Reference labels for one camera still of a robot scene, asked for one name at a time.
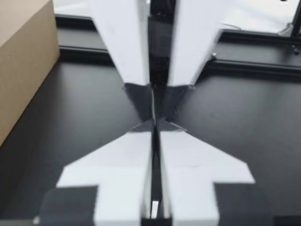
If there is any black frame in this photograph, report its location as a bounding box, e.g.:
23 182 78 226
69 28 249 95
54 0 301 82

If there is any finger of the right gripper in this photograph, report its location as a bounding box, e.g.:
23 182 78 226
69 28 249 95
155 0 228 121
90 0 156 123

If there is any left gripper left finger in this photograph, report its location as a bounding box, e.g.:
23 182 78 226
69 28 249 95
32 119 156 226

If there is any brown cardboard box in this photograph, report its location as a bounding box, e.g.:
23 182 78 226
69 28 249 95
0 0 61 148

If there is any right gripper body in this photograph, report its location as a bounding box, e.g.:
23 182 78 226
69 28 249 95
148 0 176 91

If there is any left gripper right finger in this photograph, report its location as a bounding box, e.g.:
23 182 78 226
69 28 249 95
155 118 277 226

